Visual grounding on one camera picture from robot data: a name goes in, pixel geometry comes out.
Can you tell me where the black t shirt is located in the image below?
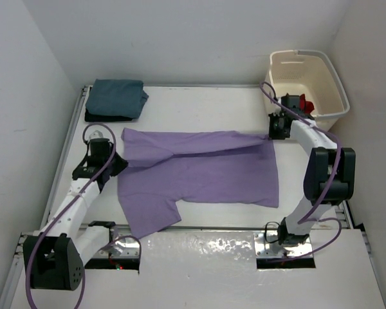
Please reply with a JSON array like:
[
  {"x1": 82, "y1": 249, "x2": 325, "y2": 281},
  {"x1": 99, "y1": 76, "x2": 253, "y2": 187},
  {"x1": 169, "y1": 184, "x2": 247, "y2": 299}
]
[{"x1": 84, "y1": 109, "x2": 134, "y2": 123}]

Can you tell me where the blue shirt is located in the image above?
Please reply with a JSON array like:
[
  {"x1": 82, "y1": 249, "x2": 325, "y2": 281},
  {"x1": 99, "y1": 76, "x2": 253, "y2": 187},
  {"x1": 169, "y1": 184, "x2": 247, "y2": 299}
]
[{"x1": 86, "y1": 79, "x2": 149, "y2": 119}]

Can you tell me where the lilac cloth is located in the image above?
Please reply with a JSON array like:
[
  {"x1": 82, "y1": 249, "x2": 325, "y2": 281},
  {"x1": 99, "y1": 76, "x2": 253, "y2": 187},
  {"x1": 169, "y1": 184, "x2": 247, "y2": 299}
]
[{"x1": 117, "y1": 128, "x2": 279, "y2": 239}]

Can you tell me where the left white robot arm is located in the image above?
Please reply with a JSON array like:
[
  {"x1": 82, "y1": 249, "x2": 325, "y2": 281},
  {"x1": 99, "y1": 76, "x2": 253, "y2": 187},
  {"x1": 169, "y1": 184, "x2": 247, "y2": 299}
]
[{"x1": 23, "y1": 130, "x2": 128, "y2": 291}]

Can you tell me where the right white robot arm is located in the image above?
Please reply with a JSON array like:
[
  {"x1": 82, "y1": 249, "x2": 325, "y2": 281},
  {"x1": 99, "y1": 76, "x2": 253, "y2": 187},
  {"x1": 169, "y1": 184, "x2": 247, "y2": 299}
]
[{"x1": 268, "y1": 94, "x2": 356, "y2": 246}]

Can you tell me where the red shirt in basket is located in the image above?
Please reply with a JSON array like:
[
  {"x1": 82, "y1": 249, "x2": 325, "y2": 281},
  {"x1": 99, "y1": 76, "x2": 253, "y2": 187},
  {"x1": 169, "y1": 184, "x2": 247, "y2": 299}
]
[{"x1": 299, "y1": 93, "x2": 315, "y2": 115}]

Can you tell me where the cream laundry basket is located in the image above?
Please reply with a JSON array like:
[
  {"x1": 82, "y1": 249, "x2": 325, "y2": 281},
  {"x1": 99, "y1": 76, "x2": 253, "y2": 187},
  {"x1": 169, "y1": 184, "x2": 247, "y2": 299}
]
[{"x1": 262, "y1": 50, "x2": 350, "y2": 131}]

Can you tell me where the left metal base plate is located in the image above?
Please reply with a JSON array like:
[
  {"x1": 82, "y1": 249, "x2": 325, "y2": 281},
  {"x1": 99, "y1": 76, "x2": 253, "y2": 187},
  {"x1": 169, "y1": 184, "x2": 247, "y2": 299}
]
[{"x1": 93, "y1": 236, "x2": 141, "y2": 258}]

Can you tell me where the metal base plate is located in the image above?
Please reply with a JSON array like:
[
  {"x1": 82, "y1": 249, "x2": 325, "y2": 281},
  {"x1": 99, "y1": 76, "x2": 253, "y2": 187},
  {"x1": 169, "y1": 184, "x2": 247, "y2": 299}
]
[
  {"x1": 253, "y1": 230, "x2": 313, "y2": 259},
  {"x1": 93, "y1": 236, "x2": 141, "y2": 258}
]

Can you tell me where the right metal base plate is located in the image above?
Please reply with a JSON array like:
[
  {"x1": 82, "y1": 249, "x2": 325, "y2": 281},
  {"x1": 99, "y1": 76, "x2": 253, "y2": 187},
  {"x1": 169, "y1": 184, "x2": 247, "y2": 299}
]
[{"x1": 253, "y1": 230, "x2": 313, "y2": 259}]

